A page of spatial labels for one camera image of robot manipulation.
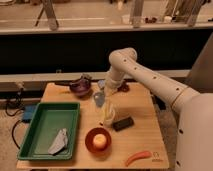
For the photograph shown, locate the blue plastic fork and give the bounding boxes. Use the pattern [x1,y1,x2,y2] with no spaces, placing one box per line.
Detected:
[93,92,105,107]

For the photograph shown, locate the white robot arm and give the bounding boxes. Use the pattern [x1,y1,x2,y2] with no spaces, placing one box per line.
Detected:
[105,48,213,171]

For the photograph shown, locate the dark red grapes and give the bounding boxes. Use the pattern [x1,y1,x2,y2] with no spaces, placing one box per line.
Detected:
[118,82,130,92]

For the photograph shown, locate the purple bowl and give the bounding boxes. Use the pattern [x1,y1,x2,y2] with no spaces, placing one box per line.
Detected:
[69,78,91,97]

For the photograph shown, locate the black rectangular sponge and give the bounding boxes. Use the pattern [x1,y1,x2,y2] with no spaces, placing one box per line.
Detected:
[112,117,134,131]

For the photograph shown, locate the red-brown bowl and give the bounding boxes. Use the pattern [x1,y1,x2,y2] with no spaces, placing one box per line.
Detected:
[85,127,111,155]

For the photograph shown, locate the grey crumpled cloth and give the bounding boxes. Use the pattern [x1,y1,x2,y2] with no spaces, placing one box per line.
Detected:
[48,128,68,155]

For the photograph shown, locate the orange carrot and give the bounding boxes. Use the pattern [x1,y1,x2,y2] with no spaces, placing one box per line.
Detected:
[125,151,152,167]

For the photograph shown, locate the green plastic tray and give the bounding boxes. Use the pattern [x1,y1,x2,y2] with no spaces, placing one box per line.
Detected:
[18,102,80,161]

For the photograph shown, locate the blue box on floor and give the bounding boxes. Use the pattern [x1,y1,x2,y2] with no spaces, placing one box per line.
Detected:
[22,105,36,123]

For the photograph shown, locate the black cable on floor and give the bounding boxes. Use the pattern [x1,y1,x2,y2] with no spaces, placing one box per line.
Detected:
[4,87,26,150]

